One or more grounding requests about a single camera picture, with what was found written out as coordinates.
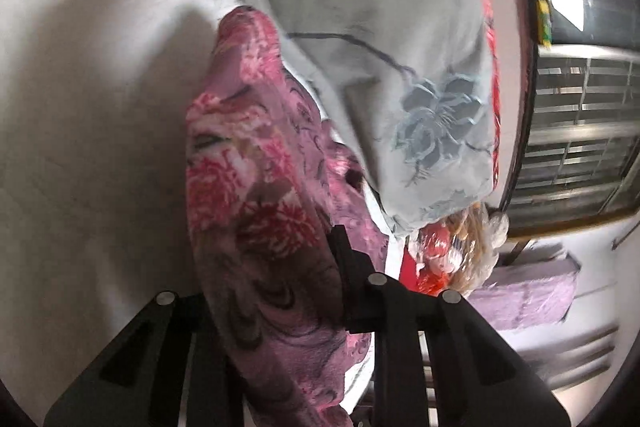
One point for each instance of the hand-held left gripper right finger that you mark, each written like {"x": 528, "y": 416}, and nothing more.
{"x": 357, "y": 292}

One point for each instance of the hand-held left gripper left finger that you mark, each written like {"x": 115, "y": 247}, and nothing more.
{"x": 190, "y": 347}

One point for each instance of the purple floral blouse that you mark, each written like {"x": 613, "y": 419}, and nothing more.
{"x": 260, "y": 207}

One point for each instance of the plain red cloth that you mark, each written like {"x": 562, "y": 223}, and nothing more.
{"x": 407, "y": 269}

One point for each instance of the doll in plastic bag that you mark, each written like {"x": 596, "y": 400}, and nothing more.
{"x": 445, "y": 252}

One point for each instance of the lavender cloth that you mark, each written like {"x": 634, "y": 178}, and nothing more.
{"x": 525, "y": 297}

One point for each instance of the white quilted bed cover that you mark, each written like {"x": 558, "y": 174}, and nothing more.
{"x": 100, "y": 132}

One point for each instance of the grey flower-print pillow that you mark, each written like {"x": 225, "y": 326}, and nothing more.
{"x": 375, "y": 32}

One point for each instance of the barred window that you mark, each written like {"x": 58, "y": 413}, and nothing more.
{"x": 575, "y": 132}

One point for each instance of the yellow green packet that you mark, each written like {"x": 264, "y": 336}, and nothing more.
{"x": 544, "y": 22}

